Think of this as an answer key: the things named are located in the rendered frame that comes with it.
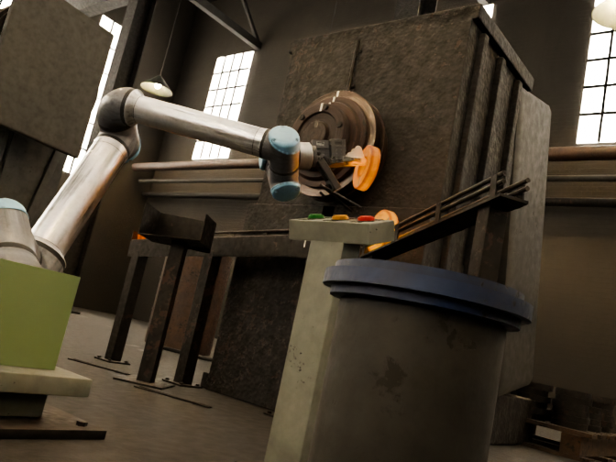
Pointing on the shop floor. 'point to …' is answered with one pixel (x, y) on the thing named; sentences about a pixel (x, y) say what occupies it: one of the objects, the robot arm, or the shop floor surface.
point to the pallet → (571, 423)
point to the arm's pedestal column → (40, 420)
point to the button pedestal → (313, 330)
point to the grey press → (45, 94)
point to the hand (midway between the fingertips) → (367, 162)
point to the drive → (522, 268)
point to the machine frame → (287, 291)
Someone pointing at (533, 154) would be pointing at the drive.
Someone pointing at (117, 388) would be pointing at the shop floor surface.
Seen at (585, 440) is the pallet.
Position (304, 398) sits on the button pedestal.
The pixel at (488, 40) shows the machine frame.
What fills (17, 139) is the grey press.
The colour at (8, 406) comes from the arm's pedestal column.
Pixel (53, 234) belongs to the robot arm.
